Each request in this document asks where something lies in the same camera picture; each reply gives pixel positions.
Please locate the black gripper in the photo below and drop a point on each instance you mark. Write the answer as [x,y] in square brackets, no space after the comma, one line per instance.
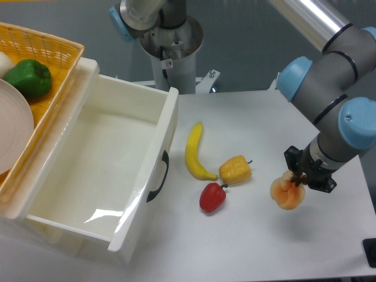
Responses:
[312,166]

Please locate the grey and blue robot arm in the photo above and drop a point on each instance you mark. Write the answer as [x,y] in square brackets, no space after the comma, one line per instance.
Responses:
[317,89]

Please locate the open white upper drawer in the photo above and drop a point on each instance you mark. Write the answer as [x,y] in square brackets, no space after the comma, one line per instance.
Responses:
[97,185]

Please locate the white round plate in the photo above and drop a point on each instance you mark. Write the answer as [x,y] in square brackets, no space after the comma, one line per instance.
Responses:
[17,125]

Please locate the white round vegetable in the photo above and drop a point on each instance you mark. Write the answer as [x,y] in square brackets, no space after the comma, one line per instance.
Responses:
[6,64]

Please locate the yellow toy bell pepper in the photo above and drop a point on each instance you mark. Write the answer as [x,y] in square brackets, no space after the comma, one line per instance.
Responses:
[235,170]

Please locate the black object at table edge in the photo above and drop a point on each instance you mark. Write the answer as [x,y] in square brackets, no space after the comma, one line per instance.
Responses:
[369,246]

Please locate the red toy bell pepper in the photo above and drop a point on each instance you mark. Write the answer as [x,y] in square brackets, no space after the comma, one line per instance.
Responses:
[212,197]

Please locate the yellow toy banana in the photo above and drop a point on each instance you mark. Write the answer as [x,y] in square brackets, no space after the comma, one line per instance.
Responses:
[193,164]

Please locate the green toy bell pepper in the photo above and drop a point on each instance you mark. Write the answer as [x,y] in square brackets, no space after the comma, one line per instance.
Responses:
[31,78]

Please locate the black drawer handle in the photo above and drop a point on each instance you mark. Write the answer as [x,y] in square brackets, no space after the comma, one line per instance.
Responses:
[161,177]

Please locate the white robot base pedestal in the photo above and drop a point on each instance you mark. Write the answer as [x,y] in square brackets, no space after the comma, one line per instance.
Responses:
[172,53]

